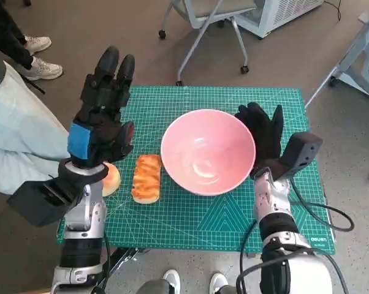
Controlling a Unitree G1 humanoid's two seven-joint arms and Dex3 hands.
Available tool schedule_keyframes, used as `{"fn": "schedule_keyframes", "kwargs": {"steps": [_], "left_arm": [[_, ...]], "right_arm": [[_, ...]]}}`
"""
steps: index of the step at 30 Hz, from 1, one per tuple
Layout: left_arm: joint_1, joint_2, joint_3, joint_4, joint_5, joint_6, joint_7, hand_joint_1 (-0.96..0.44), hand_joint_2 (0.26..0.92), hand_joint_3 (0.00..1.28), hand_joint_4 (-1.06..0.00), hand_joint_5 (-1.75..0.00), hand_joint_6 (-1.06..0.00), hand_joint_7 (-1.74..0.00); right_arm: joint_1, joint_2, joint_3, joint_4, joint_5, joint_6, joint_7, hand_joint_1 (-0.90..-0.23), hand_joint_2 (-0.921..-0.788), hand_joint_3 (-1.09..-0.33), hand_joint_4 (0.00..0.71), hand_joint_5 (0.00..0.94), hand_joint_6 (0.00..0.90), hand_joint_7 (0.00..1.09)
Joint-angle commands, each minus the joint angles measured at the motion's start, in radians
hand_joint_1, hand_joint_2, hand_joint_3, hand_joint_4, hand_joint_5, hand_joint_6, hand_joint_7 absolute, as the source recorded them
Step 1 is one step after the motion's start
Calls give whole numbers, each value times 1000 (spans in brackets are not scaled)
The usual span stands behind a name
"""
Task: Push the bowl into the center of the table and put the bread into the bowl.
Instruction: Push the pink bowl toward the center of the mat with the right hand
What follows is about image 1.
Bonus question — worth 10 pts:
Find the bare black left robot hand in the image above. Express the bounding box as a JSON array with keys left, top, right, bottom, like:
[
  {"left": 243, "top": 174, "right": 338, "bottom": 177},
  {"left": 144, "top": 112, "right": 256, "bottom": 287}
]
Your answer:
[{"left": 67, "top": 45, "right": 136, "bottom": 168}]

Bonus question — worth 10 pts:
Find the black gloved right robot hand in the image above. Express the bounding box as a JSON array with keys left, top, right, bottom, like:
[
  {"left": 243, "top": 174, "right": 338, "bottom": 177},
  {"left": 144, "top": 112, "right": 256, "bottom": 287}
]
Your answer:
[{"left": 234, "top": 102, "right": 285, "bottom": 177}]

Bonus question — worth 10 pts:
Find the pink bowl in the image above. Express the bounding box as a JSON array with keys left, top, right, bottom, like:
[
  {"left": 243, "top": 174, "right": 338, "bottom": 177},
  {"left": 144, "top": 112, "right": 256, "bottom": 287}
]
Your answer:
[{"left": 159, "top": 109, "right": 256, "bottom": 197}]

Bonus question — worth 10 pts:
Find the long braided toy bread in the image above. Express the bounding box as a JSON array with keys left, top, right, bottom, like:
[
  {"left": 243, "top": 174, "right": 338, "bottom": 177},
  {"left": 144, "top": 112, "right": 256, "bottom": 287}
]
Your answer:
[{"left": 131, "top": 154, "right": 162, "bottom": 205}]

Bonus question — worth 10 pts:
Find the round toy bread bun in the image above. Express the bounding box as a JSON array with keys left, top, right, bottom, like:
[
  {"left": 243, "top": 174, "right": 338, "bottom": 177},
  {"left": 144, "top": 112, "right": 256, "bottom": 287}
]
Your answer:
[{"left": 101, "top": 162, "right": 122, "bottom": 197}]

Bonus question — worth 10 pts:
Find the black tripod leg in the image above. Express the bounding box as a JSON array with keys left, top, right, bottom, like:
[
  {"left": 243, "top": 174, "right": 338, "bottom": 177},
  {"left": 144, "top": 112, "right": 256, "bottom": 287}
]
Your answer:
[{"left": 0, "top": 41, "right": 47, "bottom": 95}]

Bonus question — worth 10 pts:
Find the seated person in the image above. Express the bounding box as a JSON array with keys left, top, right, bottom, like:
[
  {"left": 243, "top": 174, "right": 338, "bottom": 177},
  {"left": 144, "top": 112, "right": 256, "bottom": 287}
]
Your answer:
[{"left": 0, "top": 58, "right": 72, "bottom": 197}]

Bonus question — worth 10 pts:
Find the green cutting mat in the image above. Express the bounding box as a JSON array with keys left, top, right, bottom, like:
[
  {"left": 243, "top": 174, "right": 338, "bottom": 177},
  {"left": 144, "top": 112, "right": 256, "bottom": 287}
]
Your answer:
[{"left": 57, "top": 85, "right": 337, "bottom": 254}]

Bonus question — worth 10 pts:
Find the white mesh rolling rack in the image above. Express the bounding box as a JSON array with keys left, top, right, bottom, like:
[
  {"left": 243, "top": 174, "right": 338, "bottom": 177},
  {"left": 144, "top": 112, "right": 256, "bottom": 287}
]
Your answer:
[{"left": 303, "top": 13, "right": 369, "bottom": 110}]

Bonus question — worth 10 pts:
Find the white vented cabinet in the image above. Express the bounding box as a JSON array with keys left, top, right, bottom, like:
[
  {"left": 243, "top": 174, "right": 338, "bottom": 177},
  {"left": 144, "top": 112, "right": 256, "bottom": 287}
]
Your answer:
[{"left": 233, "top": 0, "right": 323, "bottom": 40}]

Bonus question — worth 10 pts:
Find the standing person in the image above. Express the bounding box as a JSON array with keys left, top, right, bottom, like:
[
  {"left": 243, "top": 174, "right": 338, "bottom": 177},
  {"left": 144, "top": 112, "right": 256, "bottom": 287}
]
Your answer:
[{"left": 0, "top": 0, "right": 64, "bottom": 82}]

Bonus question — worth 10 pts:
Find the grey office chair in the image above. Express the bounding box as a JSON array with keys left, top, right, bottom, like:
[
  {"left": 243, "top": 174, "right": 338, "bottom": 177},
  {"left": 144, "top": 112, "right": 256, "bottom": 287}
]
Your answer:
[{"left": 158, "top": 0, "right": 265, "bottom": 86}]

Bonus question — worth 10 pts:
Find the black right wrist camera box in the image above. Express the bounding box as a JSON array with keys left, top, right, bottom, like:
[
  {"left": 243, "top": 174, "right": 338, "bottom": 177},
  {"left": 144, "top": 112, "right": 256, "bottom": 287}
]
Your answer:
[{"left": 270, "top": 132, "right": 323, "bottom": 178}]

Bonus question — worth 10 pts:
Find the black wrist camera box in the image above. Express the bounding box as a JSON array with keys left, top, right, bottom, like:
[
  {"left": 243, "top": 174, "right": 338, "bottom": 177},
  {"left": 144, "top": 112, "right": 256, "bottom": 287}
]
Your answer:
[
  {"left": 6, "top": 180, "right": 81, "bottom": 227},
  {"left": 270, "top": 132, "right": 323, "bottom": 178}
]

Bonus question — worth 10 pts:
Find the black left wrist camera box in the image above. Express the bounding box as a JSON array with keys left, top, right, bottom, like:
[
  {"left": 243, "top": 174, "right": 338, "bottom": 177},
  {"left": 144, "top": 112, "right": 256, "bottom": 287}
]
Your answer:
[{"left": 6, "top": 180, "right": 81, "bottom": 227}]

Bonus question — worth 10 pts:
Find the black right camera cable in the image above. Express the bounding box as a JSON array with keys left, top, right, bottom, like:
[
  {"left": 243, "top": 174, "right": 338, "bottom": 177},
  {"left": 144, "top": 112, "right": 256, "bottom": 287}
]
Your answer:
[{"left": 290, "top": 179, "right": 356, "bottom": 232}]

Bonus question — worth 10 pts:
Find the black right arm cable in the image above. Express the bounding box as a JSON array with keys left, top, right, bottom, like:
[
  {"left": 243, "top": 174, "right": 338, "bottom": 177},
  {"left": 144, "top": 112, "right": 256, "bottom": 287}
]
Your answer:
[{"left": 235, "top": 220, "right": 349, "bottom": 294}]

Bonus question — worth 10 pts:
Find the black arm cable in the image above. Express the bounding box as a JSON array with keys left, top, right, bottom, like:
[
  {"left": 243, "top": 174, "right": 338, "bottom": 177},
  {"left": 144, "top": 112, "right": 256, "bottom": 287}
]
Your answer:
[
  {"left": 101, "top": 231, "right": 112, "bottom": 294},
  {"left": 235, "top": 220, "right": 349, "bottom": 294}
]

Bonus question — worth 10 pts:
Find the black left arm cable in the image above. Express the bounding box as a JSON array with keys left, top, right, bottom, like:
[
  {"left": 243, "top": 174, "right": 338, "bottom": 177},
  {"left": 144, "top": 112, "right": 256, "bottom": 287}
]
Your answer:
[{"left": 101, "top": 231, "right": 112, "bottom": 294}]

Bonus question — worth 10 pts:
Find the black metal table frame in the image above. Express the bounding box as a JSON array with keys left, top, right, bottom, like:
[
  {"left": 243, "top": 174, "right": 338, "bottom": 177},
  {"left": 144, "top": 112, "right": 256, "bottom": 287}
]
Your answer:
[{"left": 106, "top": 247, "right": 150, "bottom": 282}]

